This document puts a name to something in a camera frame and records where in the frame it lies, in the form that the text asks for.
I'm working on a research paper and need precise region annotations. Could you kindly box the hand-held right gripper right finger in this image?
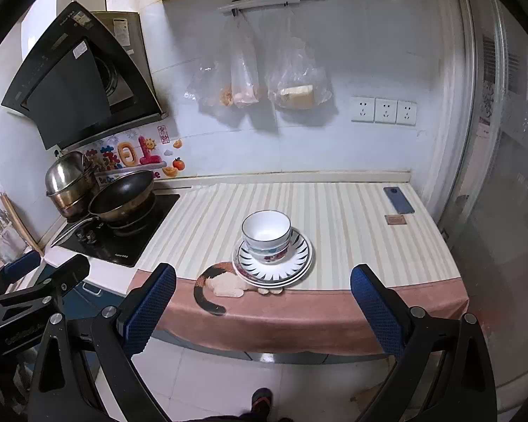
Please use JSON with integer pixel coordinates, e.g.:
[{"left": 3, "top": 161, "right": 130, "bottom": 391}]
[{"left": 350, "top": 265, "right": 498, "bottom": 422}]

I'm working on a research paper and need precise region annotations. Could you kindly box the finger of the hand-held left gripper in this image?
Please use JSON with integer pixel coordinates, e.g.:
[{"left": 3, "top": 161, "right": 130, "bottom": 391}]
[
  {"left": 0, "top": 254, "right": 91, "bottom": 317},
  {"left": 0, "top": 250, "right": 43, "bottom": 293}
]

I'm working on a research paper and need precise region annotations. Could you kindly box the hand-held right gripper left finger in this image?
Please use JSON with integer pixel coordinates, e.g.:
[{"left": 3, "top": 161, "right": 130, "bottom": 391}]
[{"left": 26, "top": 263, "right": 177, "bottom": 422}]

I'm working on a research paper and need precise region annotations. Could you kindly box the large white floral plate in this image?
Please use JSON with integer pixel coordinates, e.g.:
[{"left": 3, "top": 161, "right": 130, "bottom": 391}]
[{"left": 232, "top": 231, "right": 314, "bottom": 286}]

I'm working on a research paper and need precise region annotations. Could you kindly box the blue striped plate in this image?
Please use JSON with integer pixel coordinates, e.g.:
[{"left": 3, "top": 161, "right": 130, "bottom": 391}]
[{"left": 237, "top": 228, "right": 311, "bottom": 281}]

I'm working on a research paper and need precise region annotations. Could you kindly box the black rimmed white bowl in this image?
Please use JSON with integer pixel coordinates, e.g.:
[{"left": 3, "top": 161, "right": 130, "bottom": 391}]
[{"left": 241, "top": 211, "right": 292, "bottom": 247}]

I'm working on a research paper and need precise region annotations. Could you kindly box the black cooktop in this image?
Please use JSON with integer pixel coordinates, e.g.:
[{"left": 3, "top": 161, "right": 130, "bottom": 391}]
[{"left": 50, "top": 193, "right": 181, "bottom": 268}]

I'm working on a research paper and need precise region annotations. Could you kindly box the striped tablecloth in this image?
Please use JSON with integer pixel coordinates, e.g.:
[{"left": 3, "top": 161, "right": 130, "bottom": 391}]
[{"left": 125, "top": 180, "right": 469, "bottom": 357}]

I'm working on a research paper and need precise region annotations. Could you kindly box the black frying pan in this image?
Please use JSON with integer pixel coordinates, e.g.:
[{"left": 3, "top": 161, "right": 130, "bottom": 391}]
[{"left": 50, "top": 171, "right": 156, "bottom": 247}]

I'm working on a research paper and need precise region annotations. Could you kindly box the stainless steel pot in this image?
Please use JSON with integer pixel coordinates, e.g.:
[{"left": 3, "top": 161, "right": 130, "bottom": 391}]
[{"left": 45, "top": 150, "right": 100, "bottom": 219}]

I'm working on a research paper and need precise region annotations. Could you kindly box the blue smartphone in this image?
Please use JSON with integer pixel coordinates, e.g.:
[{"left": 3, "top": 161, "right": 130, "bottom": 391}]
[{"left": 383, "top": 186, "right": 415, "bottom": 215}]

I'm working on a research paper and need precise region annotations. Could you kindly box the person's sandal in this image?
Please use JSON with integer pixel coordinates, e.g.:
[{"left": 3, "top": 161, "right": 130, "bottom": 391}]
[{"left": 252, "top": 388, "right": 274, "bottom": 420}]

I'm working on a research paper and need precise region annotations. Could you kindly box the black range hood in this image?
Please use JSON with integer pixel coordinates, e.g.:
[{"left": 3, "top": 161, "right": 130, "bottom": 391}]
[{"left": 1, "top": 1, "right": 168, "bottom": 151}]

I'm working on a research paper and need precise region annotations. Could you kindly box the sliding glass door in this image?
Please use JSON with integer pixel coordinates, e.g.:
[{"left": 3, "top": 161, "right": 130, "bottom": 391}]
[{"left": 422, "top": 0, "right": 528, "bottom": 388}]

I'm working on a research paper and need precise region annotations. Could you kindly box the clear plastic bag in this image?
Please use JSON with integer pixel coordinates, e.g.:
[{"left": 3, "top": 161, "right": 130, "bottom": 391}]
[
  {"left": 186, "top": 59, "right": 234, "bottom": 108},
  {"left": 264, "top": 9, "right": 333, "bottom": 110},
  {"left": 230, "top": 13, "right": 261, "bottom": 107}
]

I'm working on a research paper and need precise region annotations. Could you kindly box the colourful wall sticker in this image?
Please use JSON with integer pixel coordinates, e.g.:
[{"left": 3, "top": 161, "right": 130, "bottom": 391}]
[{"left": 83, "top": 125, "right": 186, "bottom": 181}]

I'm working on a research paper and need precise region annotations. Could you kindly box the white wall socket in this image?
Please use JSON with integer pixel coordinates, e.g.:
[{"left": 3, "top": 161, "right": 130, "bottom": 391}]
[
  {"left": 351, "top": 96, "right": 376, "bottom": 123},
  {"left": 374, "top": 97, "right": 397, "bottom": 124},
  {"left": 396, "top": 100, "right": 418, "bottom": 126}
]

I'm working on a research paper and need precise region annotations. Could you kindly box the white wall rack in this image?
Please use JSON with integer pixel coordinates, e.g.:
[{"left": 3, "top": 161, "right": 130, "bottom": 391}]
[{"left": 218, "top": 0, "right": 301, "bottom": 16}]

